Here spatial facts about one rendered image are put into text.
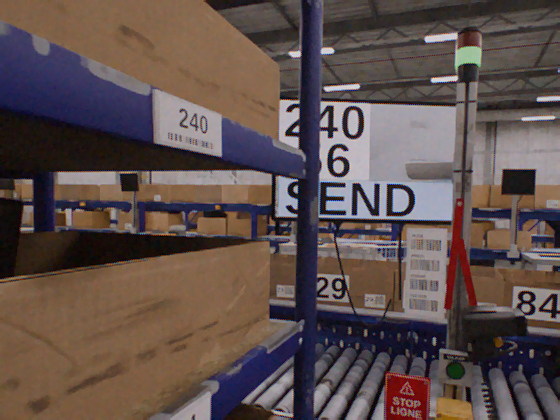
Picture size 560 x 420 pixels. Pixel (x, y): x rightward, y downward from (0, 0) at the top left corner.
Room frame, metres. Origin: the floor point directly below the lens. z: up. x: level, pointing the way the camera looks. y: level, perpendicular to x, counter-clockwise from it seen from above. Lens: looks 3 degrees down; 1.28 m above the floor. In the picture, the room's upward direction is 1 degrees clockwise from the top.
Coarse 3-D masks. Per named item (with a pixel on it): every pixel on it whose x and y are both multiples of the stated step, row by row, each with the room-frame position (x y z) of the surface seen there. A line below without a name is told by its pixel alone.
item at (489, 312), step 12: (468, 312) 0.73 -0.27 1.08; (480, 312) 0.72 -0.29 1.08; (492, 312) 0.71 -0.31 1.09; (504, 312) 0.70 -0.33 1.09; (516, 312) 0.71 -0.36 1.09; (468, 324) 0.71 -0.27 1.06; (480, 324) 0.71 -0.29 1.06; (492, 324) 0.70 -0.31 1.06; (504, 324) 0.69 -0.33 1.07; (516, 324) 0.69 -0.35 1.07; (468, 336) 0.72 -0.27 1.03; (480, 336) 0.71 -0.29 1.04; (492, 336) 0.70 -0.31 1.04; (504, 336) 0.70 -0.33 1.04; (480, 348) 0.72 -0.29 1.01; (492, 348) 0.72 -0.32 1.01; (468, 360) 0.73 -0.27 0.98; (480, 360) 0.72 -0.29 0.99
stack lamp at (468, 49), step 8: (472, 32) 0.77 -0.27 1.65; (464, 40) 0.78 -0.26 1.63; (472, 40) 0.77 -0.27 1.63; (480, 40) 0.78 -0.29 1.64; (456, 48) 0.80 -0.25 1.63; (464, 48) 0.78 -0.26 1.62; (472, 48) 0.77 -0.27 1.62; (480, 48) 0.78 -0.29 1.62; (456, 56) 0.80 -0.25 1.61; (464, 56) 0.78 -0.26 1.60; (472, 56) 0.77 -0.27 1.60; (480, 56) 0.78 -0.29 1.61; (456, 64) 0.80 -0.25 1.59; (480, 64) 0.79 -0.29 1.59
